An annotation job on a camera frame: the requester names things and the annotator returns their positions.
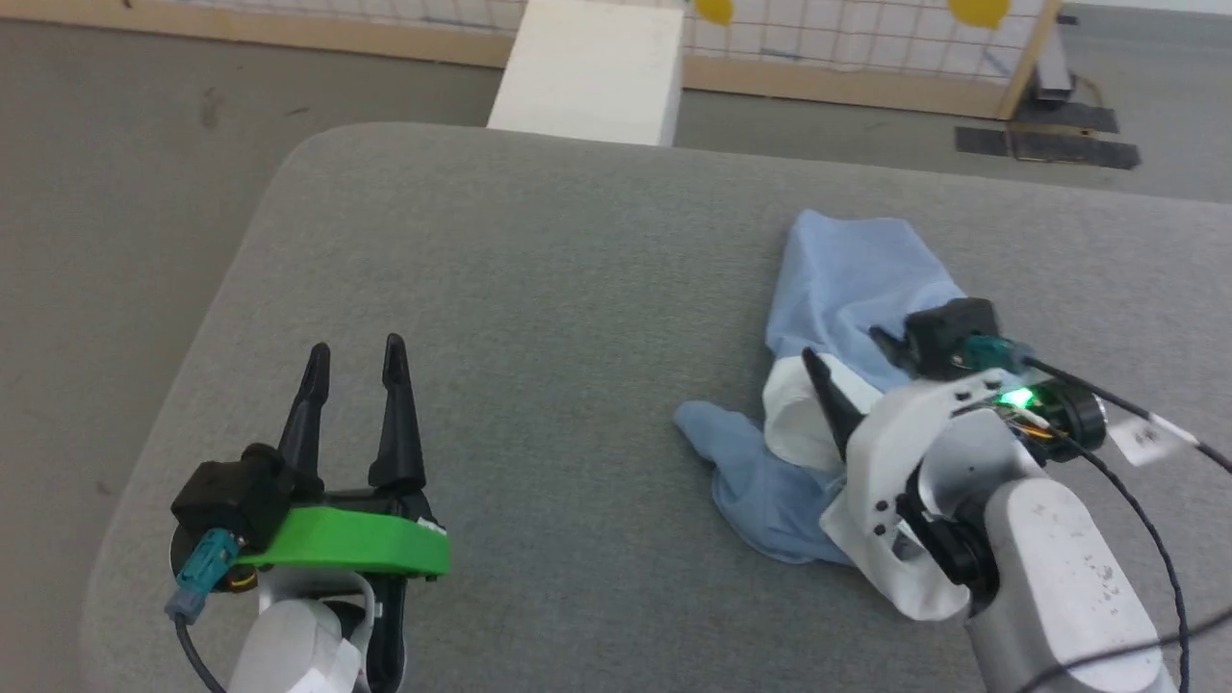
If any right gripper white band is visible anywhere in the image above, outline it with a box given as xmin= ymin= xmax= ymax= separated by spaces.
xmin=801 ymin=325 xmax=1108 ymax=623

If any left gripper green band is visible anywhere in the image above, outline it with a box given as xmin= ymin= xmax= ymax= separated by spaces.
xmin=236 ymin=333 xmax=452 ymax=692

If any light blue white garment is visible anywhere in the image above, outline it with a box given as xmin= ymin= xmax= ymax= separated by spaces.
xmin=673 ymin=209 xmax=969 ymax=567

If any black floor mat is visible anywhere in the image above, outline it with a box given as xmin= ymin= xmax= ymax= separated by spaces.
xmin=955 ymin=100 xmax=1142 ymax=172

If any white rectangular block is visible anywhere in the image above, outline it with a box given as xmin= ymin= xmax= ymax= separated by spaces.
xmin=487 ymin=0 xmax=686 ymax=148

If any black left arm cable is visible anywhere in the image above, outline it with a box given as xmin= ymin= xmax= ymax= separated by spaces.
xmin=165 ymin=528 xmax=244 ymax=693

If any black right camera cable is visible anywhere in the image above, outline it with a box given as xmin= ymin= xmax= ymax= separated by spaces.
xmin=962 ymin=334 xmax=1232 ymax=475

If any wooden frame mesh fence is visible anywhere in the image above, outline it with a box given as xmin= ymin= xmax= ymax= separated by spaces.
xmin=0 ymin=0 xmax=1065 ymax=122

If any white cable label tag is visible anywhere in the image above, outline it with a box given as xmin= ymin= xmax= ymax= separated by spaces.
xmin=1106 ymin=412 xmax=1200 ymax=469

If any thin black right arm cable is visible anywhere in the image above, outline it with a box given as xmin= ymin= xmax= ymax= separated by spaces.
xmin=1001 ymin=404 xmax=1232 ymax=693

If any grey metal post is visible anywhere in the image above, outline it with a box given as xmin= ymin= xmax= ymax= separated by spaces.
xmin=1034 ymin=23 xmax=1076 ymax=103

